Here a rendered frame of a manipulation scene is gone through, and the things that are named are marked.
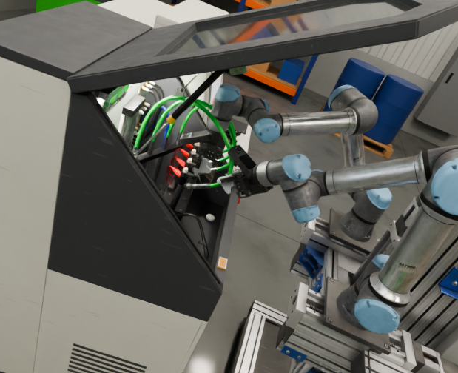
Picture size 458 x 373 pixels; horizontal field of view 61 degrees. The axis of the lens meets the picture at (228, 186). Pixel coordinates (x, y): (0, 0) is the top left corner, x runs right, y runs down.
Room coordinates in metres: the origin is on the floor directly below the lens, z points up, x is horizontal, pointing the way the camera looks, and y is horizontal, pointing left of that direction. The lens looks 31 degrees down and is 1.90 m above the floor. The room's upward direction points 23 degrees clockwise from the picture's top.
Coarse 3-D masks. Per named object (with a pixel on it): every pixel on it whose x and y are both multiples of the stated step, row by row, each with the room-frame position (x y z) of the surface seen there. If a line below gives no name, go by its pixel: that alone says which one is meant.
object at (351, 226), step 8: (352, 208) 1.50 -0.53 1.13; (344, 216) 1.50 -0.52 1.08; (352, 216) 1.47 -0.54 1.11; (344, 224) 1.47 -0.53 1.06; (352, 224) 1.45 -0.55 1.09; (360, 224) 1.44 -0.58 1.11; (368, 224) 1.44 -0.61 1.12; (344, 232) 1.44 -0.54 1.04; (352, 232) 1.43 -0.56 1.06; (360, 232) 1.43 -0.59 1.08; (368, 232) 1.46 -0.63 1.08; (360, 240) 1.43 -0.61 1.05; (368, 240) 1.46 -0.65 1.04
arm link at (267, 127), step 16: (256, 112) 1.21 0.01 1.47; (304, 112) 1.26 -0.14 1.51; (320, 112) 1.28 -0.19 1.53; (336, 112) 1.31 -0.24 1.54; (352, 112) 1.32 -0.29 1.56; (368, 112) 1.35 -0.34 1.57; (256, 128) 1.15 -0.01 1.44; (272, 128) 1.14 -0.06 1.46; (288, 128) 1.19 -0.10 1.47; (304, 128) 1.22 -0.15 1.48; (320, 128) 1.25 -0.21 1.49; (336, 128) 1.28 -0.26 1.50; (352, 128) 1.30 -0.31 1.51; (368, 128) 1.34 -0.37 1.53
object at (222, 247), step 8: (232, 192) 1.53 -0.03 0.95; (232, 200) 1.47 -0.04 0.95; (224, 208) 1.52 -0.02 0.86; (232, 208) 1.41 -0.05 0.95; (224, 216) 1.39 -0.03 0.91; (232, 216) 1.36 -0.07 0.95; (224, 224) 1.28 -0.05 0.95; (232, 224) 1.30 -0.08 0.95; (224, 232) 1.23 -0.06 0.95; (216, 240) 1.32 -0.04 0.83; (224, 240) 1.19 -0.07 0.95; (216, 248) 1.21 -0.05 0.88; (224, 248) 1.14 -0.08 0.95; (216, 256) 1.09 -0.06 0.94; (224, 256) 1.10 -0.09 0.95; (216, 264) 1.04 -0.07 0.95; (216, 272) 1.00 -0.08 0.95; (224, 272) 1.02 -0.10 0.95
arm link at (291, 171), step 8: (272, 160) 1.01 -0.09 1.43; (280, 160) 0.98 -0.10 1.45; (288, 160) 0.96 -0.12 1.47; (296, 160) 0.95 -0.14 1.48; (304, 160) 0.97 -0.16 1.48; (272, 168) 0.97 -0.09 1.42; (280, 168) 0.96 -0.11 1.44; (288, 168) 0.94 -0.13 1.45; (296, 168) 0.93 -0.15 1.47; (304, 168) 0.95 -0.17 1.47; (272, 176) 0.97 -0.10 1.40; (280, 176) 0.95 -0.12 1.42; (288, 176) 0.94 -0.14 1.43; (296, 176) 0.93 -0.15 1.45; (304, 176) 0.94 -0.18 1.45; (280, 184) 0.96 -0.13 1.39; (288, 184) 0.94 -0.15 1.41; (296, 184) 0.94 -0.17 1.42
